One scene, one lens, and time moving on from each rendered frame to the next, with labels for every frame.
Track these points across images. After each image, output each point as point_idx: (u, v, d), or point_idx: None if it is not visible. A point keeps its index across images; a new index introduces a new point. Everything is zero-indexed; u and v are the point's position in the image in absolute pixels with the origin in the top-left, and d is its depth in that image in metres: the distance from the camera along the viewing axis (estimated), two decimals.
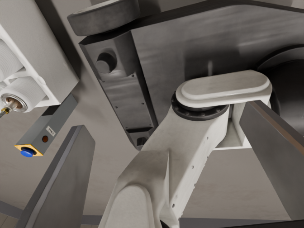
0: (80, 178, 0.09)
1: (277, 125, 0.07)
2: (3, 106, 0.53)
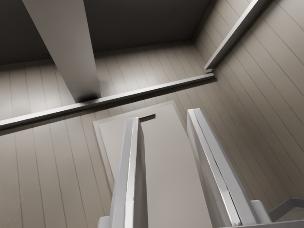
0: (143, 170, 0.08)
1: (202, 135, 0.07)
2: None
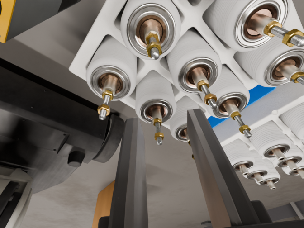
0: (143, 170, 0.08)
1: (202, 135, 0.07)
2: (126, 45, 0.26)
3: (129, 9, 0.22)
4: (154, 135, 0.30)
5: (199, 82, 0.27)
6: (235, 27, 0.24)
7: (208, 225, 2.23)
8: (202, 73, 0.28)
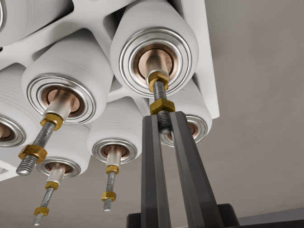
0: (163, 168, 0.08)
1: (179, 138, 0.07)
2: (182, 83, 0.20)
3: (140, 96, 0.19)
4: None
5: (59, 118, 0.16)
6: (119, 139, 0.24)
7: None
8: (70, 110, 0.19)
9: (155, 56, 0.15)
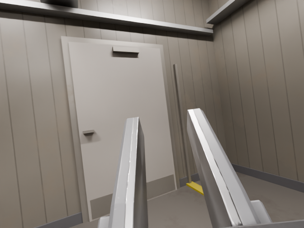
0: (143, 170, 0.08)
1: (202, 135, 0.07)
2: None
3: None
4: None
5: None
6: None
7: None
8: None
9: None
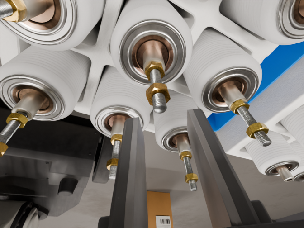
0: (143, 170, 0.08)
1: (202, 135, 0.07)
2: None
3: None
4: (106, 164, 0.19)
5: (146, 67, 0.15)
6: None
7: None
8: (154, 49, 0.16)
9: None
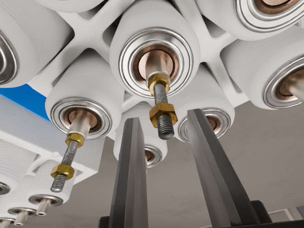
0: (143, 170, 0.08)
1: (202, 135, 0.07)
2: None
3: (251, 37, 0.15)
4: None
5: (149, 80, 0.13)
6: (212, 108, 0.20)
7: None
8: None
9: None
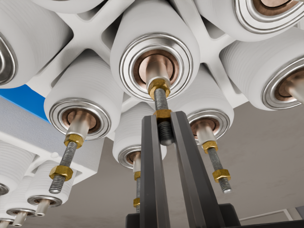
0: (163, 168, 0.08)
1: (180, 138, 0.07)
2: None
3: (249, 38, 0.15)
4: None
5: (165, 82, 0.13)
6: (211, 109, 0.20)
7: None
8: None
9: None
